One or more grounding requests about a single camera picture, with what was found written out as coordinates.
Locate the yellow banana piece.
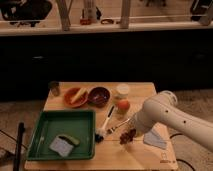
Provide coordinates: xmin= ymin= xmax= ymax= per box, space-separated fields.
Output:
xmin=71 ymin=88 xmax=86 ymax=103

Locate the wooden post left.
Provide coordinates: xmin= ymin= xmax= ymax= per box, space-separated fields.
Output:
xmin=56 ymin=0 xmax=70 ymax=31

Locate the purple bowl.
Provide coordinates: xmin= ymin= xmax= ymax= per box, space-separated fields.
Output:
xmin=88 ymin=87 xmax=110 ymax=108

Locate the black pole stand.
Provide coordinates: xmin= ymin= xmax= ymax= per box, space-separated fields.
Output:
xmin=13 ymin=122 xmax=25 ymax=171

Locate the wooden post middle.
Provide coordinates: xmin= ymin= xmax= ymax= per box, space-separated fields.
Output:
xmin=120 ymin=0 xmax=131 ymax=29

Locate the black cable on floor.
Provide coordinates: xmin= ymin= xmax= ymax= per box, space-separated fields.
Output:
xmin=169 ymin=132 xmax=198 ymax=171

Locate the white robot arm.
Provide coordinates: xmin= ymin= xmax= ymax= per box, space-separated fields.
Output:
xmin=131 ymin=91 xmax=213 ymax=152

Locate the red round object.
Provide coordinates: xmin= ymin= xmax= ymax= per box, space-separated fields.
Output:
xmin=80 ymin=18 xmax=92 ymax=25

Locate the white plastic cup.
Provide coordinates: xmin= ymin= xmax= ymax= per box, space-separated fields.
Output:
xmin=115 ymin=83 xmax=130 ymax=99

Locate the orange bowl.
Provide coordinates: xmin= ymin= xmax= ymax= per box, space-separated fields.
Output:
xmin=63 ymin=87 xmax=88 ymax=108

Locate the small metal cup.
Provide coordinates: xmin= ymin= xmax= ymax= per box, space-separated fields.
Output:
xmin=48 ymin=81 xmax=60 ymax=96

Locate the metal fork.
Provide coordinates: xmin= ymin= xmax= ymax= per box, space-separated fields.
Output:
xmin=106 ymin=118 xmax=130 ymax=135

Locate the wooden post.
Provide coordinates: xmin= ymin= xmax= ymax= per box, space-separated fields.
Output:
xmin=56 ymin=0 xmax=70 ymax=31
xmin=120 ymin=0 xmax=131 ymax=29

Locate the bunch of dark grapes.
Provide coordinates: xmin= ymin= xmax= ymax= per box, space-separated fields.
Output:
xmin=120 ymin=129 xmax=136 ymax=145

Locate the green plastic tray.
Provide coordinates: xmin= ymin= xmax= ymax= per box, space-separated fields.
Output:
xmin=27 ymin=110 xmax=96 ymax=161

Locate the green cucumber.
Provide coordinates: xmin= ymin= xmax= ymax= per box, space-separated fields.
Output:
xmin=59 ymin=134 xmax=80 ymax=146

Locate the folded grey cloth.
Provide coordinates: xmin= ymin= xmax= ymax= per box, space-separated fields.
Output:
xmin=143 ymin=129 xmax=167 ymax=150

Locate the blue sponge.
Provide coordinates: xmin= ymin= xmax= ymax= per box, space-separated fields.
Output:
xmin=49 ymin=137 xmax=74 ymax=157

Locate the black office chair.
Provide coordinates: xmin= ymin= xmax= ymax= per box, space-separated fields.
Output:
xmin=0 ymin=0 xmax=52 ymax=27

